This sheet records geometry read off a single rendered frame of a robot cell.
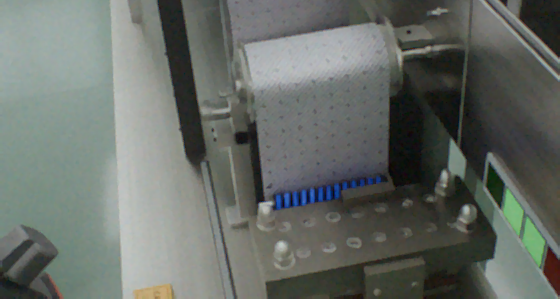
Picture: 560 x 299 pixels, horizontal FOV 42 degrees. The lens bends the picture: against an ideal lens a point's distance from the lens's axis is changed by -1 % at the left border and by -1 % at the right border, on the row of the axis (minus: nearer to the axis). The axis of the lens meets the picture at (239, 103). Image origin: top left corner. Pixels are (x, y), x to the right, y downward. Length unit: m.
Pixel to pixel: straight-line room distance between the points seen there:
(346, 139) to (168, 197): 0.46
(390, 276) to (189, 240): 0.44
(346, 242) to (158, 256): 0.40
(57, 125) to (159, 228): 2.05
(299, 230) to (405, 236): 0.18
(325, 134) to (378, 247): 0.21
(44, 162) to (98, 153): 0.24
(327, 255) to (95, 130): 2.29
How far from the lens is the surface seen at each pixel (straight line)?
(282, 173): 1.32
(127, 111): 1.87
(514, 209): 1.11
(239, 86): 1.23
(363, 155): 1.34
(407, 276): 1.26
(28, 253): 1.03
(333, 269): 1.23
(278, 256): 1.21
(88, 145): 3.33
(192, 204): 1.55
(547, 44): 0.97
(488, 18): 1.08
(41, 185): 3.19
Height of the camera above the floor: 1.94
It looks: 35 degrees down
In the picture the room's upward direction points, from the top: 7 degrees counter-clockwise
